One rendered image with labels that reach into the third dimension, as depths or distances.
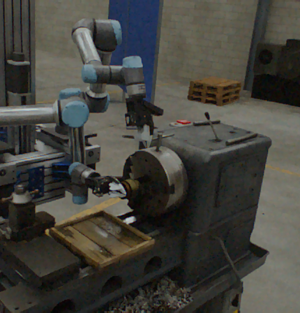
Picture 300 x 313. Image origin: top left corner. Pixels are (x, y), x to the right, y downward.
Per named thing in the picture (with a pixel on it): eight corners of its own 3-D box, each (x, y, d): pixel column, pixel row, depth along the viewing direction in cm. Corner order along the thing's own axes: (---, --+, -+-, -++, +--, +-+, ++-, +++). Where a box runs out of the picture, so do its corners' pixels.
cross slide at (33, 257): (21, 223, 179) (20, 214, 177) (80, 271, 151) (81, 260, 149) (-19, 236, 167) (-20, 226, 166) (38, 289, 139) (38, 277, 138)
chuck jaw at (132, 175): (144, 177, 196) (134, 154, 198) (150, 174, 193) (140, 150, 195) (125, 182, 189) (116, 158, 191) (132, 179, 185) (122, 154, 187)
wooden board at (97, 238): (102, 216, 205) (102, 208, 203) (154, 247, 181) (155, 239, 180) (48, 234, 184) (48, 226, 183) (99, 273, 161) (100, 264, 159)
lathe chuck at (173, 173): (131, 193, 214) (141, 137, 202) (176, 223, 195) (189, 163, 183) (118, 198, 208) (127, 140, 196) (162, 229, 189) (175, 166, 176)
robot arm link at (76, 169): (80, 175, 206) (81, 159, 203) (94, 183, 198) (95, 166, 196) (67, 179, 200) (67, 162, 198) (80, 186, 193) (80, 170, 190)
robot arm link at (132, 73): (137, 59, 173) (144, 54, 165) (140, 85, 174) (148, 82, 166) (118, 60, 170) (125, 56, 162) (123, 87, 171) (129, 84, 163)
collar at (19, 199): (25, 193, 162) (25, 186, 161) (35, 200, 157) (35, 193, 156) (5, 198, 157) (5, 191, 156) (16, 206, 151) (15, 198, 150)
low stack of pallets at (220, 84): (208, 93, 1068) (211, 76, 1054) (240, 99, 1027) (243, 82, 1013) (185, 99, 966) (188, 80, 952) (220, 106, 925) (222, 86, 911)
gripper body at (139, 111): (126, 128, 169) (121, 98, 168) (141, 126, 175) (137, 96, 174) (139, 126, 163) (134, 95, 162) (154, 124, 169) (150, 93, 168)
